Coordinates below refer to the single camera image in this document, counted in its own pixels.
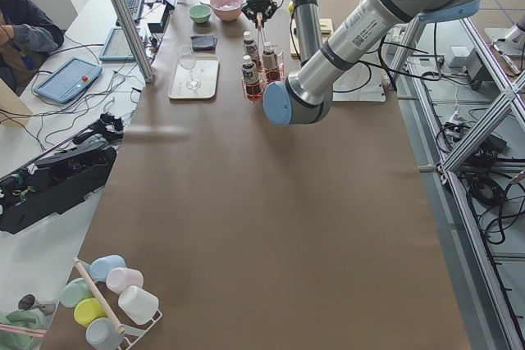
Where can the yellow plastic cup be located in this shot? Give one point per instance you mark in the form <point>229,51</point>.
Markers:
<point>88,310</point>

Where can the white plastic cup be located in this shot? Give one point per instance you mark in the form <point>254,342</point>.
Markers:
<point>138,304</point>

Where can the blue teach pendant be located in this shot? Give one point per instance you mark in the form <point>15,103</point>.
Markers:
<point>116,48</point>
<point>68,81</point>

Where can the blue teach pendant far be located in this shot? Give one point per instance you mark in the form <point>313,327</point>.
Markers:
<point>116,48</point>

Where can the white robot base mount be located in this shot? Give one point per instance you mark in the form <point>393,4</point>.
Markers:
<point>362,83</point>

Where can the black keyboard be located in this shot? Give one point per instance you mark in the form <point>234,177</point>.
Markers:
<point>135,8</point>

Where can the bamboo cutting board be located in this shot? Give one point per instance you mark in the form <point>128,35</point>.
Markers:
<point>327,29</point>

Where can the pink plastic cup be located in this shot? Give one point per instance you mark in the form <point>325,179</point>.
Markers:
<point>120,278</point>

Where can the cream rabbit tray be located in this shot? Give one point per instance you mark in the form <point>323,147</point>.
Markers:
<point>195,77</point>

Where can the white cup rack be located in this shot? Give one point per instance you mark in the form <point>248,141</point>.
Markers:
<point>132,333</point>

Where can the seated person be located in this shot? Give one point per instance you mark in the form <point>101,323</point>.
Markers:
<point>28,36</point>

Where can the green plastic cup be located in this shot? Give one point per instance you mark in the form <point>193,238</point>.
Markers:
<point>74,292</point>

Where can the grey plastic cup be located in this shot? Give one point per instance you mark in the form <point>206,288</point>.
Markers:
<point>102,335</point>

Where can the blue plastic cup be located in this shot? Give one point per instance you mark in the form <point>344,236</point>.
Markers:
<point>101,267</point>

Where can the clear wine glass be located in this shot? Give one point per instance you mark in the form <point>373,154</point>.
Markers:
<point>187,60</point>

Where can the black equipment on desk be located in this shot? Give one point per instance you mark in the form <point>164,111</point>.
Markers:
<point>56,183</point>

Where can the pink bowl of ice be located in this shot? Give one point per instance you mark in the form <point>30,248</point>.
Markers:
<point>227,10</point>

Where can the blue teach pendant near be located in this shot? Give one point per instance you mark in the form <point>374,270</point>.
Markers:
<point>68,81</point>

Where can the copper wire bottle basket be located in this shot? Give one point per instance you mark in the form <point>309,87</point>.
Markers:
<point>262,64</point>

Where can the aluminium frame post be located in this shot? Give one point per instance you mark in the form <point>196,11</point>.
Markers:
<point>133,39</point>

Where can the steel jigger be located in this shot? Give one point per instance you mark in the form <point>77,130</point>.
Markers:
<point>29,302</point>

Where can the tea bottle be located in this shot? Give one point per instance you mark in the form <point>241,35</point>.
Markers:
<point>251,48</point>
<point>251,82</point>
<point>270,62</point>

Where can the green bowl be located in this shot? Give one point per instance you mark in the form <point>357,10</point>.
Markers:
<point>200,14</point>

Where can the grey folded cloth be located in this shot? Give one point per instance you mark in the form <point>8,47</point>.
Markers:
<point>204,43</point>

